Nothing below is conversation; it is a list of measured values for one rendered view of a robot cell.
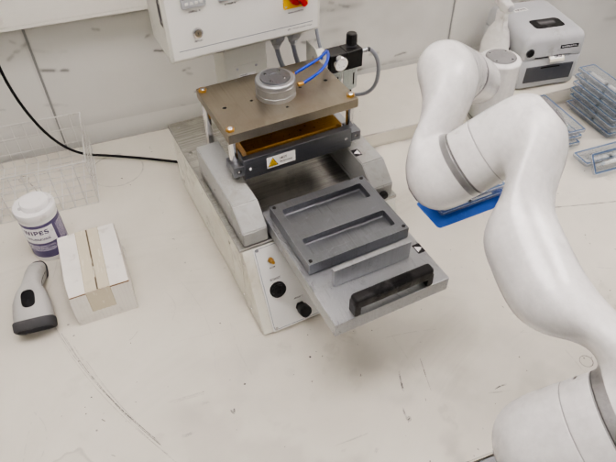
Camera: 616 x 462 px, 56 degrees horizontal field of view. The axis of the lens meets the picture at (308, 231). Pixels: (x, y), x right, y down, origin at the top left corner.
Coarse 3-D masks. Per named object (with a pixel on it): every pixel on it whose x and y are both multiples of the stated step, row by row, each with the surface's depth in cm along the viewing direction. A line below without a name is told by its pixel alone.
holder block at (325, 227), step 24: (312, 192) 111; (336, 192) 111; (360, 192) 113; (288, 216) 108; (312, 216) 106; (336, 216) 106; (360, 216) 106; (384, 216) 108; (288, 240) 104; (312, 240) 104; (336, 240) 104; (360, 240) 102; (384, 240) 103; (312, 264) 98; (336, 264) 101
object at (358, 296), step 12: (396, 276) 94; (408, 276) 94; (420, 276) 94; (432, 276) 96; (372, 288) 92; (384, 288) 92; (396, 288) 93; (360, 300) 91; (372, 300) 92; (360, 312) 93
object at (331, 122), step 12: (312, 120) 117; (324, 120) 117; (336, 120) 116; (276, 132) 114; (288, 132) 114; (300, 132) 114; (312, 132) 114; (240, 144) 111; (252, 144) 111; (264, 144) 111; (276, 144) 111; (240, 156) 114
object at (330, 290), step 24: (264, 216) 110; (408, 240) 99; (360, 264) 97; (384, 264) 100; (408, 264) 101; (432, 264) 101; (312, 288) 97; (336, 288) 97; (360, 288) 97; (408, 288) 97; (432, 288) 98; (336, 312) 94; (384, 312) 96
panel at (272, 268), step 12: (252, 252) 111; (264, 252) 111; (276, 252) 112; (264, 264) 112; (276, 264) 113; (288, 264) 114; (264, 276) 113; (276, 276) 114; (288, 276) 115; (264, 288) 114; (288, 288) 116; (300, 288) 117; (276, 300) 115; (288, 300) 116; (300, 300) 118; (276, 312) 116; (288, 312) 117; (312, 312) 119; (276, 324) 117; (288, 324) 118
